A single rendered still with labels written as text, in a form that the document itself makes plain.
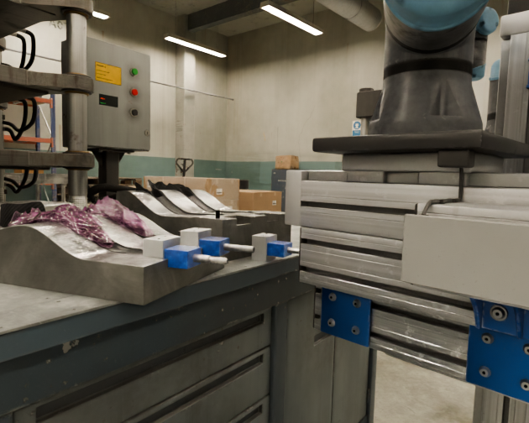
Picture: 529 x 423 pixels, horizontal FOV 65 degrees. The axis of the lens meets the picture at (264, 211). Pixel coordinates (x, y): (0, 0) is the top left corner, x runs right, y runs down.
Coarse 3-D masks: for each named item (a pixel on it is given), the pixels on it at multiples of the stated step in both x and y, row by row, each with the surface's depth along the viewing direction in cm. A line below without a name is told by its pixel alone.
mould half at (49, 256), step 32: (32, 224) 64; (0, 256) 65; (32, 256) 63; (64, 256) 61; (96, 256) 62; (128, 256) 63; (64, 288) 61; (96, 288) 59; (128, 288) 57; (160, 288) 60
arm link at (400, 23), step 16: (384, 0) 46; (400, 0) 41; (416, 0) 40; (432, 0) 39; (448, 0) 39; (464, 0) 39; (480, 0) 40; (400, 16) 44; (416, 16) 41; (432, 16) 41; (448, 16) 41; (464, 16) 42; (480, 16) 48; (400, 32) 48; (416, 32) 45; (432, 32) 44; (448, 32) 45; (464, 32) 47; (416, 48) 51; (432, 48) 50
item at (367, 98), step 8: (368, 88) 492; (360, 96) 494; (368, 96) 488; (376, 96) 481; (360, 104) 495; (368, 104) 488; (360, 112) 495; (368, 112) 489; (368, 120) 499; (360, 128) 504
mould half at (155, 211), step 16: (128, 192) 103; (144, 192) 106; (176, 192) 114; (128, 208) 104; (144, 208) 100; (160, 208) 101; (192, 208) 109; (224, 208) 117; (160, 224) 97; (176, 224) 93; (192, 224) 90; (208, 224) 87; (224, 224) 85; (256, 224) 94; (272, 224) 99; (240, 240) 90; (288, 240) 105; (224, 256) 86; (240, 256) 90
